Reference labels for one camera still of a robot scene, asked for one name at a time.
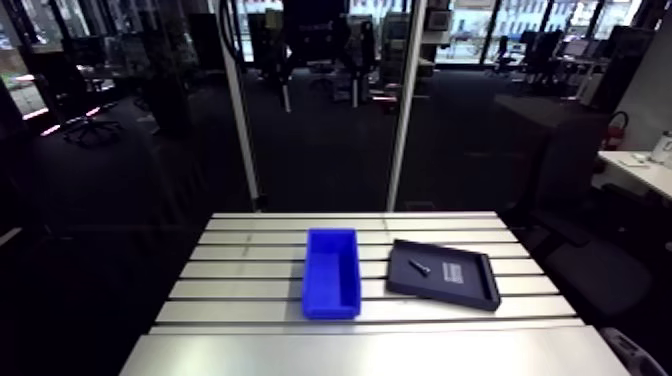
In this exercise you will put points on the steel bolt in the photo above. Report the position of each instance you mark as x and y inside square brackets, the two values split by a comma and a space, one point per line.
[419, 267]

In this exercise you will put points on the blue bin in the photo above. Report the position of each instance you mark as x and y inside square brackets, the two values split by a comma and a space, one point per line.
[330, 294]

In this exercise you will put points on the dark blue-grey tray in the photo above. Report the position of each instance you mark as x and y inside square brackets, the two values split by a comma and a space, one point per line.
[462, 294]

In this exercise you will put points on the dark office chair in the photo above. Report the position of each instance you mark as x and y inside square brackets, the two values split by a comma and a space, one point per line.
[598, 273]

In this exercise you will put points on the red fire extinguisher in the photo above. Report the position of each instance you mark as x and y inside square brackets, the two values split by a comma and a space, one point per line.
[613, 137]

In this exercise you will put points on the white desk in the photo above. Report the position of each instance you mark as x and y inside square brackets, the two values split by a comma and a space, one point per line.
[643, 173]

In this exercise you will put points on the white bottle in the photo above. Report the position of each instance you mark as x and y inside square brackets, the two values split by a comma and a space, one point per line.
[662, 147]

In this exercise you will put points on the pale holed strip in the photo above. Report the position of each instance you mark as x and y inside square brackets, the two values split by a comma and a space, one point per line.
[630, 353]

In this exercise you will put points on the white metal post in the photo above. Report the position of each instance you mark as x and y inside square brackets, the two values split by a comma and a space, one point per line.
[240, 120]
[404, 115]

